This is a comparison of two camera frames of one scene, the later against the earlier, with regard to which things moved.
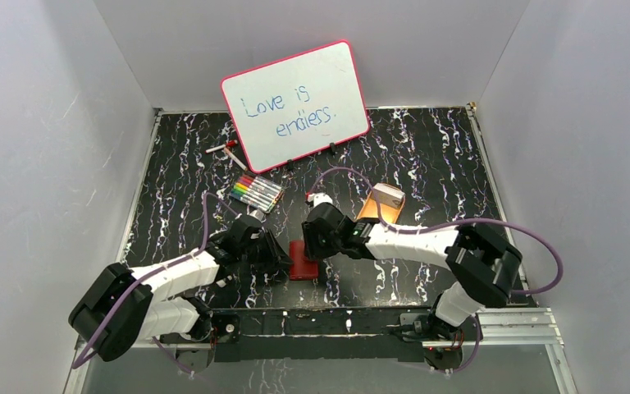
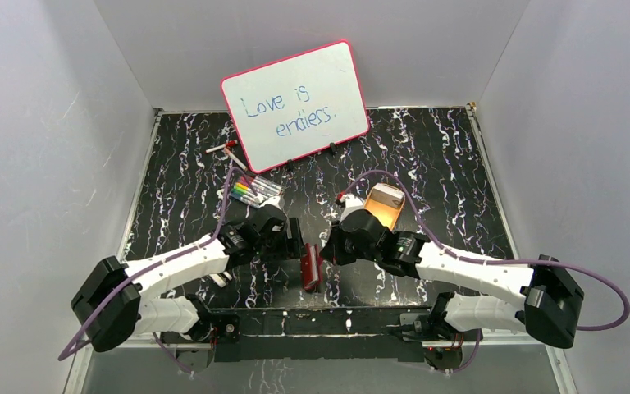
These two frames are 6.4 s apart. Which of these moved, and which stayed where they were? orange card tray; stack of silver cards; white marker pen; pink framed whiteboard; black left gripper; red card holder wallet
Moved: red card holder wallet; black left gripper
Stayed: pink framed whiteboard; white marker pen; orange card tray; stack of silver cards
